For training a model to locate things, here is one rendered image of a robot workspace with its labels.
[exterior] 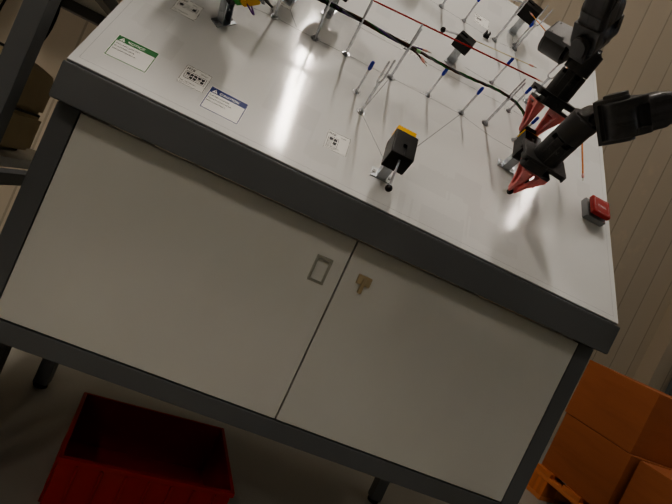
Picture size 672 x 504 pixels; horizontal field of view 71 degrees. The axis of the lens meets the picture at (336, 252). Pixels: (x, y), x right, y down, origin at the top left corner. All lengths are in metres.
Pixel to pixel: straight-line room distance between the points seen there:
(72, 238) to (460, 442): 0.88
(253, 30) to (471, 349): 0.81
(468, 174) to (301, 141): 0.39
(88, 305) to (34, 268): 0.11
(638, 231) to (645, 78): 1.16
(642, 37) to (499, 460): 3.69
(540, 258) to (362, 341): 0.42
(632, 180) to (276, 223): 3.70
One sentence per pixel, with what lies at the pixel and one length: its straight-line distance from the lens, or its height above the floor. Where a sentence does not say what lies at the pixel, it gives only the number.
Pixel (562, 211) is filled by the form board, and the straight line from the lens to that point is 1.24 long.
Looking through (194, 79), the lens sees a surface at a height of 0.94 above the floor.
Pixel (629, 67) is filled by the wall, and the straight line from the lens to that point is 4.32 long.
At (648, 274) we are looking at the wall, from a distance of 4.63.
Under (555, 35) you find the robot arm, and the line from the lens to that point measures 1.18.
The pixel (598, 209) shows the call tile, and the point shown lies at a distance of 1.28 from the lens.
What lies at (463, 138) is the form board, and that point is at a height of 1.12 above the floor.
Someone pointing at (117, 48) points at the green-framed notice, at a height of 0.93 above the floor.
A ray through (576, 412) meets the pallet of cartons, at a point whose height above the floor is 0.47.
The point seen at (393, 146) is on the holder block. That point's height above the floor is 0.98.
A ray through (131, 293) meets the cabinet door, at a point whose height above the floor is 0.53.
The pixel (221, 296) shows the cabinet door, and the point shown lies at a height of 0.59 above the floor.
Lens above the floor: 0.80
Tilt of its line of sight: 2 degrees down
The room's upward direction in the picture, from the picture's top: 25 degrees clockwise
